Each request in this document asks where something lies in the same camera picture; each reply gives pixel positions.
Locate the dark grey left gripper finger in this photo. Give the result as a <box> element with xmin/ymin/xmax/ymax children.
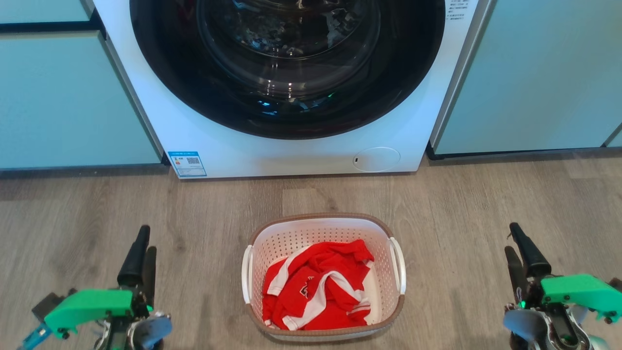
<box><xmin>143</xmin><ymin>246</ymin><xmax>157</xmax><ymax>308</ymax></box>
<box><xmin>117</xmin><ymin>225</ymin><xmax>151</xmax><ymax>288</ymax></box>

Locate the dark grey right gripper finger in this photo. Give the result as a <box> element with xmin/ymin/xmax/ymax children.
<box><xmin>509</xmin><ymin>223</ymin><xmax>553</xmax><ymax>279</ymax></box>
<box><xmin>504</xmin><ymin>246</ymin><xmax>529</xmax><ymax>303</ymax></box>

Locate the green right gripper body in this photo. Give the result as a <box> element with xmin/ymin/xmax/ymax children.
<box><xmin>522</xmin><ymin>274</ymin><xmax>622</xmax><ymax>325</ymax></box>

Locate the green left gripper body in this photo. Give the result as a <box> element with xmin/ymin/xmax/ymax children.
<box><xmin>44</xmin><ymin>286</ymin><xmax>154</xmax><ymax>339</ymax></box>

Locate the white perforated laundry basket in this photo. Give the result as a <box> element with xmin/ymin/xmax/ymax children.
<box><xmin>241</xmin><ymin>212</ymin><xmax>407</xmax><ymax>342</ymax></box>

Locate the blue energy label sticker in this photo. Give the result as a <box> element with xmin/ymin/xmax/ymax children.
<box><xmin>168</xmin><ymin>151</ymin><xmax>207</xmax><ymax>177</ymax></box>

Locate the red and white garment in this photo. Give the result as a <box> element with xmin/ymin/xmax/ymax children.
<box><xmin>261</xmin><ymin>239</ymin><xmax>375</xmax><ymax>332</ymax></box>

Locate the pale green cabinet door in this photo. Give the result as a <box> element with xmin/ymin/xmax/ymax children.
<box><xmin>432</xmin><ymin>0</ymin><xmax>622</xmax><ymax>156</ymax></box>
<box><xmin>0</xmin><ymin>0</ymin><xmax>95</xmax><ymax>25</ymax></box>
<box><xmin>0</xmin><ymin>32</ymin><xmax>163</xmax><ymax>171</ymax></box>

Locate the round white filter cover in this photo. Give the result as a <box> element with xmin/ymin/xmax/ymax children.
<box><xmin>353</xmin><ymin>147</ymin><xmax>401</xmax><ymax>173</ymax></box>

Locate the white front-load washing machine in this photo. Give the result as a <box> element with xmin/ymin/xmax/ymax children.
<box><xmin>92</xmin><ymin>0</ymin><xmax>491</xmax><ymax>179</ymax></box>

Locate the round dark glass washer door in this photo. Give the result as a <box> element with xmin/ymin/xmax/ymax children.
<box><xmin>129</xmin><ymin>0</ymin><xmax>446</xmax><ymax>140</ymax></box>

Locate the small printed text label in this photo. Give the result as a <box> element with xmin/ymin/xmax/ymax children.
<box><xmin>446</xmin><ymin>0</ymin><xmax>471</xmax><ymax>21</ymax></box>

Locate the blue cable connector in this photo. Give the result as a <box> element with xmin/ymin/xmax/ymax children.
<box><xmin>18</xmin><ymin>323</ymin><xmax>52</xmax><ymax>350</ymax></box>

